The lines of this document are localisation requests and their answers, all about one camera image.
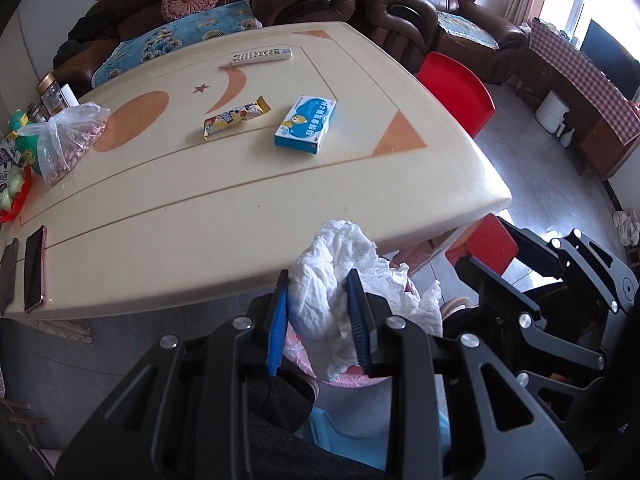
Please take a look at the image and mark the white cloth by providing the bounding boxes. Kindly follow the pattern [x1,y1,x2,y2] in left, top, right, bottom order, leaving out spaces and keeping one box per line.
[612,210,640,246]

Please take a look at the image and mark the black smartphone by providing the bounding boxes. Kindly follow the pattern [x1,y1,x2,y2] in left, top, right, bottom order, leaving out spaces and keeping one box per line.
[23,225,47,313]

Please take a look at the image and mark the glass jar copper lid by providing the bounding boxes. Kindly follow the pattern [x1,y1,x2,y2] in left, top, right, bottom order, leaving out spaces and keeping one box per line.
[36,73,68,118]

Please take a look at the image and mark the pink trash bin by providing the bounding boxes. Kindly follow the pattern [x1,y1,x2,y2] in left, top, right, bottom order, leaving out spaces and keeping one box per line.
[282,260,426,388]

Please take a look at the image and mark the blue medicine box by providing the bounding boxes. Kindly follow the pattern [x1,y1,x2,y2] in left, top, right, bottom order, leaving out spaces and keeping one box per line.
[274,95,338,155]

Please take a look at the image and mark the red fruit tray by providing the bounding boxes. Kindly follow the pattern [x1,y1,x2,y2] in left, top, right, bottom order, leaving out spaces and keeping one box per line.
[0,165,33,224]

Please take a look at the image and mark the green cartoon bottle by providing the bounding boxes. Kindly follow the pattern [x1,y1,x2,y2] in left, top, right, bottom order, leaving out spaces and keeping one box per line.
[7,109,41,168]

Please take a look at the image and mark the clear plastic bag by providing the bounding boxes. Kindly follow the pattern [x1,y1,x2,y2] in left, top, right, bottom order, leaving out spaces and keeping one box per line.
[289,220,443,381]

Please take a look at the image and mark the blue slipper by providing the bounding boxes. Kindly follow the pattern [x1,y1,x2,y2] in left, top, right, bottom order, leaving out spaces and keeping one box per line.
[305,400,451,471]

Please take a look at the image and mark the plastic bag of peanuts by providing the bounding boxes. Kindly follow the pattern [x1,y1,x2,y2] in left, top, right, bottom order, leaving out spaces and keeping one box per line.
[15,102,111,188]

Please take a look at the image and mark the cream wooden table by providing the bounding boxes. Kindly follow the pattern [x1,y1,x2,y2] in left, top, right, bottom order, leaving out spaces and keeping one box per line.
[0,20,513,321]

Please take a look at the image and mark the checkered tablecloth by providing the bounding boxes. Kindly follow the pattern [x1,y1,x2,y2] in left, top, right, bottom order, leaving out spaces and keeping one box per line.
[529,16,640,146]

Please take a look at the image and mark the white round appliance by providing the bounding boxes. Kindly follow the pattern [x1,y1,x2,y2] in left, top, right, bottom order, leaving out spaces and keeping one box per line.
[536,91,575,136]

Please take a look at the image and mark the white remote control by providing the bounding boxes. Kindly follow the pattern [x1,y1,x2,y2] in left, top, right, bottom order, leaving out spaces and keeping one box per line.
[230,46,292,67]

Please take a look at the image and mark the dark wallet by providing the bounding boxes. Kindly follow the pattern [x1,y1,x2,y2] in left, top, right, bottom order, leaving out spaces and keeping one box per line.
[0,237,20,313]

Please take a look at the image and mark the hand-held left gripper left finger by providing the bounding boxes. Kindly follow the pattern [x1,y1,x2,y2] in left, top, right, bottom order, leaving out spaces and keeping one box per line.
[55,269,301,480]

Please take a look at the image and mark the blue floral sofa cover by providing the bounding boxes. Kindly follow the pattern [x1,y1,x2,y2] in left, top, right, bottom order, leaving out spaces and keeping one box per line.
[92,0,263,88]

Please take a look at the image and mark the red plastic stool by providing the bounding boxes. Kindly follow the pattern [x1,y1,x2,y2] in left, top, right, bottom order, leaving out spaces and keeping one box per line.
[416,51,496,139]

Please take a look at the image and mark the person's left leg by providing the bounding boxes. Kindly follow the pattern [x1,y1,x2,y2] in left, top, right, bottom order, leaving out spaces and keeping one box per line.
[245,375,386,480]

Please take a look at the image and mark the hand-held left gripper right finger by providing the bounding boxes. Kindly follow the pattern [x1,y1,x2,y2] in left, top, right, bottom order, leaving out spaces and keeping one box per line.
[346,269,586,480]

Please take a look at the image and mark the pink slipper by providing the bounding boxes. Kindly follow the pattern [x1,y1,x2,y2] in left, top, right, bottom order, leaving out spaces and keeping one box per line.
[440,296,473,318]

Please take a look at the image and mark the black television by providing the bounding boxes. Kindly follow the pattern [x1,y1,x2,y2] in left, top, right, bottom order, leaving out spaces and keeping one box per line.
[580,19,640,101]

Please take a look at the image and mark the snack bar wrapper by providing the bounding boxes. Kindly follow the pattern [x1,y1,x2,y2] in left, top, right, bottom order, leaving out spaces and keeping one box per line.
[202,96,272,139]

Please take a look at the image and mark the blue lace seat cover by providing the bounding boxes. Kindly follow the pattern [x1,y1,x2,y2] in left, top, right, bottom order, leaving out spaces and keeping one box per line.
[436,10,501,51]

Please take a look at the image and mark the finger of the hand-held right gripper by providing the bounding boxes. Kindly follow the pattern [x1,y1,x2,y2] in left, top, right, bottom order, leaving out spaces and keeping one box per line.
[457,255,607,372]
[497,216,640,313]

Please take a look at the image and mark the wooden sideboard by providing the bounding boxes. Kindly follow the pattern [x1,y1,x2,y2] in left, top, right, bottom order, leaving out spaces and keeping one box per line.
[515,50,640,181]

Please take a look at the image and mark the dark clothes pile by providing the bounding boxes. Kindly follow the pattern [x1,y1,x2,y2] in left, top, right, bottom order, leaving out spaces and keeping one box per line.
[52,12,121,68]

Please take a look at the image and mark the brown leather sofa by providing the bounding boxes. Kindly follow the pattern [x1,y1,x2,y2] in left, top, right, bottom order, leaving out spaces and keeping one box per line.
[52,0,357,86]

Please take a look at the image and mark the round pink knitted cushion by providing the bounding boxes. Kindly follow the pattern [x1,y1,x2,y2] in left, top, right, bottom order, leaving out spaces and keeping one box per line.
[161,0,220,23]

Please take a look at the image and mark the small red box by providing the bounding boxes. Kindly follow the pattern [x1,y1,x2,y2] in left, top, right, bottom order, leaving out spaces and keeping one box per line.
[445,213,519,277]

